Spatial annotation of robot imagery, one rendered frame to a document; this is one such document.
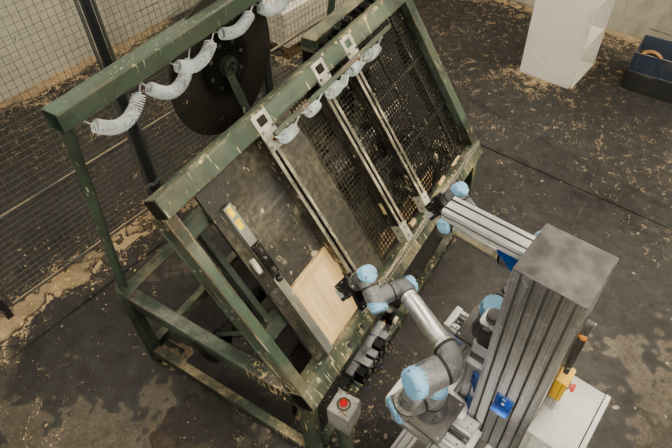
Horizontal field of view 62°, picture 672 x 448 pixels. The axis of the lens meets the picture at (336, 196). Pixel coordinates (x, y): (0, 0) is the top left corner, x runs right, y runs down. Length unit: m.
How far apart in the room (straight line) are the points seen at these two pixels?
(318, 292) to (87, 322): 2.15
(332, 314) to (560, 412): 1.16
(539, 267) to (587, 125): 4.16
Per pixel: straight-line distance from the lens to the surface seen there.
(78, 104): 2.49
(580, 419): 2.60
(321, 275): 2.91
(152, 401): 4.06
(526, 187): 5.16
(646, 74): 6.52
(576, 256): 1.98
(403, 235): 3.33
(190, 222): 2.52
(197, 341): 3.25
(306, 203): 2.77
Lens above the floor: 3.49
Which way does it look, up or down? 45 degrees down
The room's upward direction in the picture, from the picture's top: 3 degrees counter-clockwise
